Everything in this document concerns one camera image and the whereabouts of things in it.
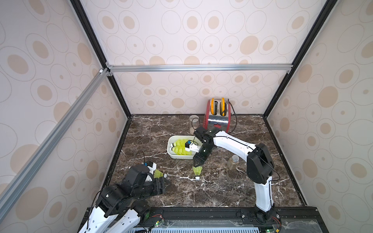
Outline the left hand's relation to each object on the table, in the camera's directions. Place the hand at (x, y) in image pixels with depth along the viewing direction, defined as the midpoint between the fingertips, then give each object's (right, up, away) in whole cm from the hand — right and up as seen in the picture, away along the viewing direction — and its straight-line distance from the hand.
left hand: (169, 186), depth 65 cm
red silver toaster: (+28, +35, +31) cm, 55 cm away
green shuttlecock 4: (+13, +1, +20) cm, 25 cm away
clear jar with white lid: (+12, +30, +40) cm, 52 cm away
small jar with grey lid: (+34, +7, +19) cm, 39 cm away
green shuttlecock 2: (+3, +11, +30) cm, 32 cm away
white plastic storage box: (-4, +19, +34) cm, 39 cm away
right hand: (+13, +4, +20) cm, 24 cm away
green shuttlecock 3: (-10, -1, +19) cm, 22 cm away
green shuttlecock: (+3, +16, +32) cm, 36 cm away
